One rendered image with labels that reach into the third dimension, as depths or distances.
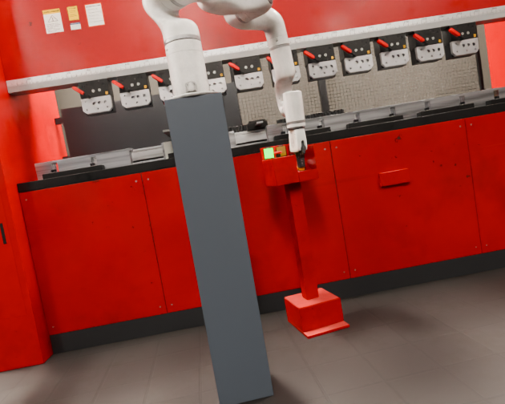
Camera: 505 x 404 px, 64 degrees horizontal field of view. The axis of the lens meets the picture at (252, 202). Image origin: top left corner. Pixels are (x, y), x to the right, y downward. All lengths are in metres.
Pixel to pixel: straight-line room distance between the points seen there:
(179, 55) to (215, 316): 0.83
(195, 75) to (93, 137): 1.59
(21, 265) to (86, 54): 1.10
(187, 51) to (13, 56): 1.30
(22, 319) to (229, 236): 1.28
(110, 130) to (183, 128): 1.57
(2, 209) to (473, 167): 2.36
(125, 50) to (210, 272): 1.38
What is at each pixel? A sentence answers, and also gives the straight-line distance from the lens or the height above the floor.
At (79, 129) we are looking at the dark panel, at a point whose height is 1.20.
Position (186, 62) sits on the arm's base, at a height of 1.11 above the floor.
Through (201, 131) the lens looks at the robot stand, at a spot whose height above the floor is 0.89.
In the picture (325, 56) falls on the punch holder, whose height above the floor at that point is 1.28.
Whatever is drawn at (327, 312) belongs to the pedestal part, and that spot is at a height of 0.07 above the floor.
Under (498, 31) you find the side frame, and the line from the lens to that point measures 3.40.
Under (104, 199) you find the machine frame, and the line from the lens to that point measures 2.15.
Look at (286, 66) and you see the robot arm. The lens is 1.82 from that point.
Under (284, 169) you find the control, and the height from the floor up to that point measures 0.73.
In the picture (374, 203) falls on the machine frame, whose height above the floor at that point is 0.47.
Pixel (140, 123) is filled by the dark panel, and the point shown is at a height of 1.17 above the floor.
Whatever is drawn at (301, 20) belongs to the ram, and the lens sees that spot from 2.37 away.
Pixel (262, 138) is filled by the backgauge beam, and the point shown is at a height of 0.93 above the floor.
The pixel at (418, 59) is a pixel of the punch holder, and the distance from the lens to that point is 2.51.
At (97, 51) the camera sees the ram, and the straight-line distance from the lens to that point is 2.36.
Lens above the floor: 0.74
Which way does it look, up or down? 4 degrees down
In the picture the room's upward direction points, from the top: 10 degrees counter-clockwise
